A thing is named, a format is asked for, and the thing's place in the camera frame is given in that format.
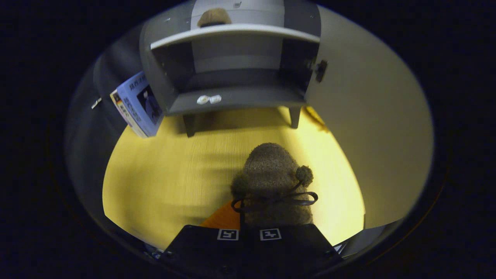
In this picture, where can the small white wrapper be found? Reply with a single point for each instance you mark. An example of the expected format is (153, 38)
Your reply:
(215, 99)
(203, 100)

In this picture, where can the blue boxed book set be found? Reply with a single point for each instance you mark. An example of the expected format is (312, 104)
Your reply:
(137, 104)

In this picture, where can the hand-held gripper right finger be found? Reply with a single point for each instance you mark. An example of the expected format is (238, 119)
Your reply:
(290, 252)

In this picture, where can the brown fuzzy shoe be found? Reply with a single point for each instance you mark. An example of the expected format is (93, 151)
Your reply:
(269, 170)
(214, 17)

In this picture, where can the grey shoe cabinet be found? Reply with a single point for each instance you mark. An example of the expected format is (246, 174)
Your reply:
(232, 99)

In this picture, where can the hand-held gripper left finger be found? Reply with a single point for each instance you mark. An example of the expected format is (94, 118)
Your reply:
(201, 252)

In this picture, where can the white cloth clip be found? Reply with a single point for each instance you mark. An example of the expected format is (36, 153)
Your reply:
(96, 103)

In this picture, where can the beige shoe cabinet door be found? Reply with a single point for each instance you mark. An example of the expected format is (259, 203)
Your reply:
(368, 116)

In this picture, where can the black backdrop cloth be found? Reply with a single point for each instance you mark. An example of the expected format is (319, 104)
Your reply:
(104, 77)

